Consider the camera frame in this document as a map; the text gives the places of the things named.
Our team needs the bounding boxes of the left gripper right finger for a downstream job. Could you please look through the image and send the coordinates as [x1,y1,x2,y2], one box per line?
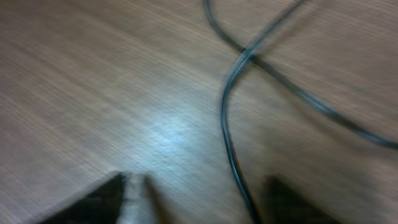
[264,175,340,224]

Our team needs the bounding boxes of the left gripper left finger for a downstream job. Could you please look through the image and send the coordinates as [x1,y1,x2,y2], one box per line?
[39,173,127,224]

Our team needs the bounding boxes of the thick black USB cable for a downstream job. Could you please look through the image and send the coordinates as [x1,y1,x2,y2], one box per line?
[202,0,398,224]

